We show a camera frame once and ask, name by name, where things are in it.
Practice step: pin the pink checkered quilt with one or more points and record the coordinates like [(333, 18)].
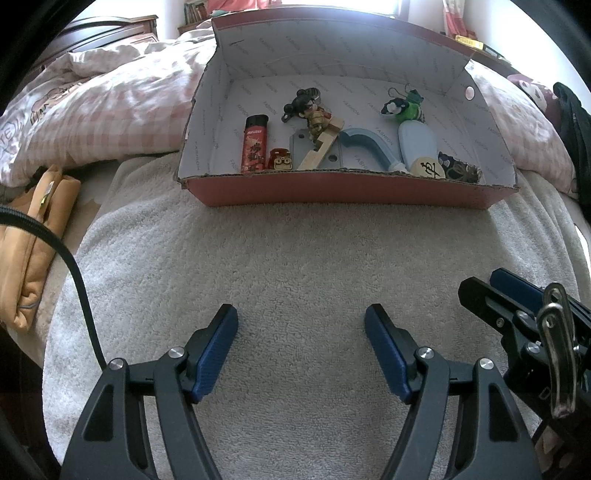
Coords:
[(92, 115)]

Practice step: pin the notched wooden block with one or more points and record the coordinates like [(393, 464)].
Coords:
[(318, 150)]

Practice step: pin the red cardboard box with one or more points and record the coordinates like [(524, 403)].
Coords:
[(323, 60)]

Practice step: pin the orange cloth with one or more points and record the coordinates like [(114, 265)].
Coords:
[(41, 221)]

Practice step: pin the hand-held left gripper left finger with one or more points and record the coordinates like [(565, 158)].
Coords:
[(217, 355)]

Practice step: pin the light blue oval case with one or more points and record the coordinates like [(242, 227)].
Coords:
[(415, 143)]

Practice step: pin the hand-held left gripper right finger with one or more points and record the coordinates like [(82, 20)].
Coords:
[(388, 350)]

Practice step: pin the red lighter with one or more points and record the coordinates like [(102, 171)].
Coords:
[(254, 147)]

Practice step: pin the grey plastic plate with holes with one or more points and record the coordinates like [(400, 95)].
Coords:
[(296, 150)]

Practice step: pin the white fluffy towel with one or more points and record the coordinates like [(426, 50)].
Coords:
[(300, 258)]

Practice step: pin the row of books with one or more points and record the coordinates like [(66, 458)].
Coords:
[(196, 11)]

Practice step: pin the beige fleece bed sheet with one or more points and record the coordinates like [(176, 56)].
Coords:
[(92, 207)]

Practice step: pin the black clothing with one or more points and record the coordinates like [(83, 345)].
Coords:
[(575, 134)]

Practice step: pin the yellow box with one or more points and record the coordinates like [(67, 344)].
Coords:
[(468, 41)]

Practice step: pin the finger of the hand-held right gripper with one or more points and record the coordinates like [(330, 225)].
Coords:
[(515, 284), (485, 297)]

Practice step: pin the dark wooden headboard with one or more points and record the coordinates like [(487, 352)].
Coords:
[(115, 30)]

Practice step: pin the dark patterned pouch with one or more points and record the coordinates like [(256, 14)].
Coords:
[(459, 168)]

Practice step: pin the pink patterned curtain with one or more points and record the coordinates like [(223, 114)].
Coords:
[(240, 5), (452, 18)]

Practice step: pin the round wooden chess piece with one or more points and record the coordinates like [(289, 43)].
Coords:
[(427, 168)]

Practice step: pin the small red charm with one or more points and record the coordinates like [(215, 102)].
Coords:
[(280, 161)]

